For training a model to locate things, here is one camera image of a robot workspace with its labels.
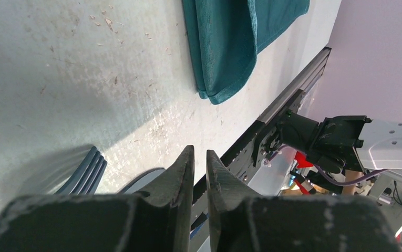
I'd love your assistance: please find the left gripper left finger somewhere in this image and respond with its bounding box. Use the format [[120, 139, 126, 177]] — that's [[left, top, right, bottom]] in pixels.
[[0, 145, 194, 251]]

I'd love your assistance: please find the teal cloth napkin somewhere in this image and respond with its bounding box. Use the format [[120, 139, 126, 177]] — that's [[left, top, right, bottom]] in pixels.
[[182, 0, 310, 105]]

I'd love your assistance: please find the dark plastic knife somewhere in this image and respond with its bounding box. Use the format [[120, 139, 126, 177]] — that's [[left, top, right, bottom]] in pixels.
[[118, 167, 166, 194]]

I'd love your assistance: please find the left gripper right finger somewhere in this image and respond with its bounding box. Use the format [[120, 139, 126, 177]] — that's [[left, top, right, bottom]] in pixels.
[[206, 150, 401, 251]]

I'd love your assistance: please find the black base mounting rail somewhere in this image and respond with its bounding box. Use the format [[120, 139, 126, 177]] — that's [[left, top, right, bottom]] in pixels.
[[190, 89, 305, 242]]

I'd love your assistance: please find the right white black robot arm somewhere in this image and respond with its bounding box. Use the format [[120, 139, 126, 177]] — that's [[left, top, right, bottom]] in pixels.
[[275, 110, 402, 173]]

